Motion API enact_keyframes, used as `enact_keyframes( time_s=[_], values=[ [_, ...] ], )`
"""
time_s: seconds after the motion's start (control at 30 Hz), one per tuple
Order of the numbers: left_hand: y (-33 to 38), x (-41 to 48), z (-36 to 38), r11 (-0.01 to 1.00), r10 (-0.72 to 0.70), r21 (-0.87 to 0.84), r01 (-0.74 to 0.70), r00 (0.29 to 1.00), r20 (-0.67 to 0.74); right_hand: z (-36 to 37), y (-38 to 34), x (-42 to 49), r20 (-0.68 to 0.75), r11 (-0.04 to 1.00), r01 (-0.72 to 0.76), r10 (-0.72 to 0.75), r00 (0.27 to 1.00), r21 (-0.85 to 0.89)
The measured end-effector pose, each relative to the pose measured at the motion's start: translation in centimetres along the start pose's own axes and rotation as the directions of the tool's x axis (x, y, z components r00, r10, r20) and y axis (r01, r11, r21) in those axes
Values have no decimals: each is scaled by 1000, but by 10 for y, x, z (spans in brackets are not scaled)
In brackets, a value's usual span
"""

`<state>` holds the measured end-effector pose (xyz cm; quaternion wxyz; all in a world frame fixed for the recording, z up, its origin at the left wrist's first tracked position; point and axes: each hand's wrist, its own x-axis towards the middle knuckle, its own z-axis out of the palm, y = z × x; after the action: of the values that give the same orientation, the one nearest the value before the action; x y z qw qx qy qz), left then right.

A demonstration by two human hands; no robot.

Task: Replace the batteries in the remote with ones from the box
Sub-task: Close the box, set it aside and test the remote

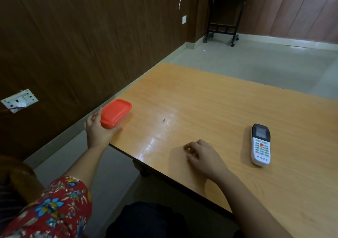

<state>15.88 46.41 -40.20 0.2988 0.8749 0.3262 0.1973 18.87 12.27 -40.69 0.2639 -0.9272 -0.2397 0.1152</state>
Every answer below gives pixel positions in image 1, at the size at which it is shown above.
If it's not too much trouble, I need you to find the person's left hand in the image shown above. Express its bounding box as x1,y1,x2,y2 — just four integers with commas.
84,107,123,149

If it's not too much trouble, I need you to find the person's right hand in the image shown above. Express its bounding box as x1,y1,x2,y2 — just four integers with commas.
183,139,232,181

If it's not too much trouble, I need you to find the red lidded plastic container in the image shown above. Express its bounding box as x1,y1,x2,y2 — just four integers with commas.
100,99,133,129

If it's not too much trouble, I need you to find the person's left forearm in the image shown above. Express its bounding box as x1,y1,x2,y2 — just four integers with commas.
62,143,110,193

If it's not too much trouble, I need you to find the person's right forearm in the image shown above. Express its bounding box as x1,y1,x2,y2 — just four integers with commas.
210,166,294,238

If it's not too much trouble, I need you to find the white remote control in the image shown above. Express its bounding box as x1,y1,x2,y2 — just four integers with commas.
251,123,271,167

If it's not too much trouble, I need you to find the red floral sleeve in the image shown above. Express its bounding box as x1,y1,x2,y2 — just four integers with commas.
0,176,93,238

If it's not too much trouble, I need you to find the black wheeled side table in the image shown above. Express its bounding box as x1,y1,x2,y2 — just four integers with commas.
203,0,254,47

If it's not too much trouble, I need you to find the white plug with red wire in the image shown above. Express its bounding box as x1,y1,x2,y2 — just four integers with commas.
0,102,27,114

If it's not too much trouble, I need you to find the white wall switch socket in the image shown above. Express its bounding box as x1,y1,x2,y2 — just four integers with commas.
1,88,39,114

